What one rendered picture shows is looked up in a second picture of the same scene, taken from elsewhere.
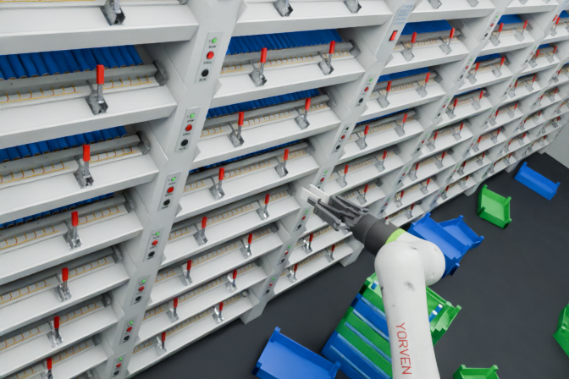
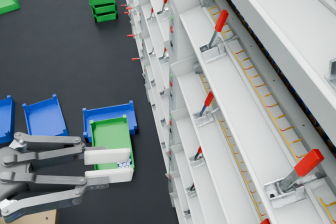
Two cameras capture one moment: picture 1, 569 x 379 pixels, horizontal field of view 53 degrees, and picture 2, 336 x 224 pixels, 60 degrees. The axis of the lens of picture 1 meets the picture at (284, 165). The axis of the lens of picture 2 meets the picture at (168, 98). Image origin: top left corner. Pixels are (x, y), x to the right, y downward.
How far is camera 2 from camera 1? 158 cm
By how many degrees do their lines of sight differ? 90
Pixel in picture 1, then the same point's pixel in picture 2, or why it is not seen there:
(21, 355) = (160, 81)
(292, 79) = not seen: outside the picture
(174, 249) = (189, 135)
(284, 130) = (251, 141)
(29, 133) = not seen: outside the picture
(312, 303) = not seen: outside the picture
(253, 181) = (225, 178)
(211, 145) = (203, 29)
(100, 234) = (167, 29)
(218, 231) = (206, 187)
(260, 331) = not seen: outside the picture
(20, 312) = (158, 45)
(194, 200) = (195, 95)
